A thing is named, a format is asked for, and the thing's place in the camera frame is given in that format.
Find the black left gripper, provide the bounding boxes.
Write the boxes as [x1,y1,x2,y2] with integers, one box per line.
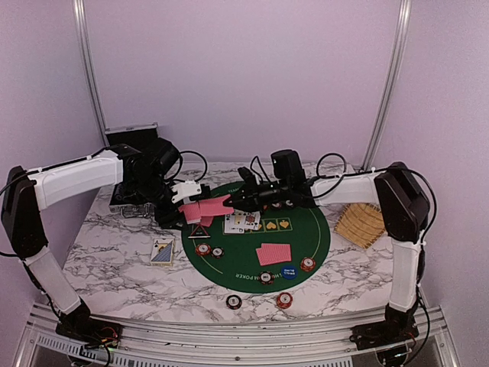
[131,173,188,230]

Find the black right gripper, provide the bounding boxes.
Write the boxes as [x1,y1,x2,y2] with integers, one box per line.
[224,176,291,216]

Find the red cards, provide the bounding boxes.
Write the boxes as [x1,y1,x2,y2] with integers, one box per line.
[199,194,235,217]

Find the dealt red card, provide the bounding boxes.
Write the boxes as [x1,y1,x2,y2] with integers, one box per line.
[256,247,283,266]
[200,216,214,227]

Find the dark chip top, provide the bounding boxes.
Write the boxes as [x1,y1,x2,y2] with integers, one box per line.
[284,200,295,209]

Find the red chip stack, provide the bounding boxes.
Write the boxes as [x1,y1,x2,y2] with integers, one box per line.
[195,243,212,257]
[300,257,316,272]
[276,292,293,309]

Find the dealt red card front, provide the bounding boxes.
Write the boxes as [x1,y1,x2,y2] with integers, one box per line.
[256,247,283,266]

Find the dark hundred chip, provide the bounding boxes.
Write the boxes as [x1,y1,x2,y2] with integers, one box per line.
[212,247,224,258]

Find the dark chip stack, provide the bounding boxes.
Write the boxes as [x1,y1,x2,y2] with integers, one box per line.
[225,294,242,310]
[258,271,275,285]

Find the blue small blind button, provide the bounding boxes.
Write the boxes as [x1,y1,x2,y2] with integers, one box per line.
[280,265,299,280]

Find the red chip stack front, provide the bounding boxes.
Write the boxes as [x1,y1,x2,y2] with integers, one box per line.
[276,292,293,309]

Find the red backed card deck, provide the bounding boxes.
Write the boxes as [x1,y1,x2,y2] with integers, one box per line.
[179,202,202,225]

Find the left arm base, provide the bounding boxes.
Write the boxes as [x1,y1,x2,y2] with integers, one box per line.
[56,318,122,347]

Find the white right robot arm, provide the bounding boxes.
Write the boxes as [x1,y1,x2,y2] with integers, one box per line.
[224,149,435,343]

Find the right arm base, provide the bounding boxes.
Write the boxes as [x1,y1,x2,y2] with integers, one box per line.
[349,321,419,350]

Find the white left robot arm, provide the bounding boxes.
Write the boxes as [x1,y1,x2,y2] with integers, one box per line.
[1,138,205,340]

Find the triangular all in button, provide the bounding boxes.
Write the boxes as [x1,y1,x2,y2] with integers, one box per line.
[188,224,211,239]

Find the blue card box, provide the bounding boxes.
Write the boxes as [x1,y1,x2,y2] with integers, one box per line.
[150,239,175,266]

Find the round green poker mat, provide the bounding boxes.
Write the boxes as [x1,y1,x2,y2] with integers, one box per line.
[181,180,332,294]

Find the aluminium poker case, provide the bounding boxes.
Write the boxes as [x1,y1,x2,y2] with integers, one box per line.
[105,122,159,219]

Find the woven bamboo tray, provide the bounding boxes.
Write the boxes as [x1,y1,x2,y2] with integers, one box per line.
[334,203,385,249]

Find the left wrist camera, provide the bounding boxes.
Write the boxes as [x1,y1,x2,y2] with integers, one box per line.
[170,180,202,203]

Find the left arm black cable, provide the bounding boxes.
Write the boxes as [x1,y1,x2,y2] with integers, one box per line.
[0,150,209,261]

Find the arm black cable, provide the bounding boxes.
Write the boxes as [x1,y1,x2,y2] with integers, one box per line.
[0,150,209,261]
[316,152,439,345]

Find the front aluminium rail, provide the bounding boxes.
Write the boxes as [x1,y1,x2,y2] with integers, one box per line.
[15,305,459,367]

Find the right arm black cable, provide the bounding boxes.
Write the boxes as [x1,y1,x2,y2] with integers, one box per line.
[316,152,439,345]

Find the left aluminium frame post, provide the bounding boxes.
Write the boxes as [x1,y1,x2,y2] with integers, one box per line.
[73,0,108,146]

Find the aluminium frame post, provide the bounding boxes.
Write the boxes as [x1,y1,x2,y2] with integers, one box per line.
[73,0,108,146]
[361,0,412,171]

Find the right aluminium frame post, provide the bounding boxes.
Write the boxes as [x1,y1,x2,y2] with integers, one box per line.
[361,0,412,171]

